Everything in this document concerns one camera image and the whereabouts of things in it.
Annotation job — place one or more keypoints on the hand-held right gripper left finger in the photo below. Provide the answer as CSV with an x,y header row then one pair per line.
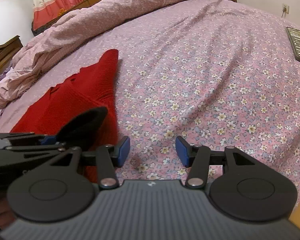
x,y
123,151

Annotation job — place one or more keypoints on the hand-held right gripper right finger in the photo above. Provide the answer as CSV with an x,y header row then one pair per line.
x,y
182,151

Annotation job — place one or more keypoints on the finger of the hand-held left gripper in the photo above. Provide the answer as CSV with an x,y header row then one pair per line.
x,y
27,138
27,150

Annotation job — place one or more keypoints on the red knitted sweater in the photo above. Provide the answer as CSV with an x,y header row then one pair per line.
x,y
90,87

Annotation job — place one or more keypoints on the person's left hand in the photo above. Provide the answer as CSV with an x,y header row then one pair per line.
x,y
0,215

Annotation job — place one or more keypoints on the purple floral bed sheet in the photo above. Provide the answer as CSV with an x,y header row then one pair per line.
x,y
190,80

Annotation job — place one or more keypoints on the dark wooden headboard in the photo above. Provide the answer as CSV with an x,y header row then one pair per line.
x,y
3,55

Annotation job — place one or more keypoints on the purple crumpled quilt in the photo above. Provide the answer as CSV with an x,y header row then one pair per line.
x,y
110,15

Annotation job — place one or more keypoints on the wooden window sill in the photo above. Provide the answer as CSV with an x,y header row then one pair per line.
x,y
90,1

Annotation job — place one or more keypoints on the white wall socket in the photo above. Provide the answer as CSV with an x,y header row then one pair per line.
x,y
285,8

